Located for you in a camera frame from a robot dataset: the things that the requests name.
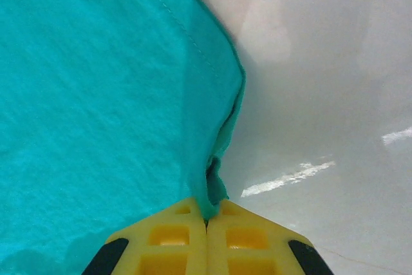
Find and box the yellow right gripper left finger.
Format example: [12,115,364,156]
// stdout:
[82,197,207,275]

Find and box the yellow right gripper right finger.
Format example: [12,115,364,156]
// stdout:
[205,199,334,275]

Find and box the teal t-shirt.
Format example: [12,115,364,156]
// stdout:
[0,0,247,275]

